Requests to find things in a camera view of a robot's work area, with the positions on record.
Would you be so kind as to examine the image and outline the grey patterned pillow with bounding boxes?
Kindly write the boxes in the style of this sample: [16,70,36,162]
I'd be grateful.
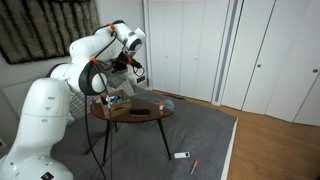
[66,74,138,125]

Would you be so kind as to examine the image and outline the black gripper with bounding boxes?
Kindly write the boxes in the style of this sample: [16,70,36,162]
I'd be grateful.
[111,53,134,78]

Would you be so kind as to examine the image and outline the round wooden table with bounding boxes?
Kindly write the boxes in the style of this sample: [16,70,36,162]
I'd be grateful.
[89,96,175,164]

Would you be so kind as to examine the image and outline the brown cardboard box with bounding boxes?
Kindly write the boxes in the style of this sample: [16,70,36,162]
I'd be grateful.
[99,89,133,118]

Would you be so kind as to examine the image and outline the black oblong case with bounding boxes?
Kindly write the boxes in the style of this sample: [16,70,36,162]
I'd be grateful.
[128,108,152,118]

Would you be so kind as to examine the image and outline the orange tipped pen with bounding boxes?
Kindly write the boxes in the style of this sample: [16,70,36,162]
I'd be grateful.
[189,160,199,176]

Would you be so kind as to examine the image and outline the white closet door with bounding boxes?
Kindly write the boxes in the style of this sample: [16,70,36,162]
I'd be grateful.
[220,0,278,115]
[147,0,184,96]
[264,0,320,128]
[179,0,232,103]

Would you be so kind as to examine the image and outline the blue marker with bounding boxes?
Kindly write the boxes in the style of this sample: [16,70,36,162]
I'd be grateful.
[111,95,126,103]

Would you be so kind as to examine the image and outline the small white remote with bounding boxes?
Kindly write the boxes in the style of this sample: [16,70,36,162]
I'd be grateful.
[173,151,191,160]

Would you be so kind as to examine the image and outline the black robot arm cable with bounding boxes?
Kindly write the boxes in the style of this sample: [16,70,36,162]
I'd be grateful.
[83,23,147,180]

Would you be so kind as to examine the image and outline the shaggy striped wall hanging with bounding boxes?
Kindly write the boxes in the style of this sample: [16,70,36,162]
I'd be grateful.
[0,0,101,65]

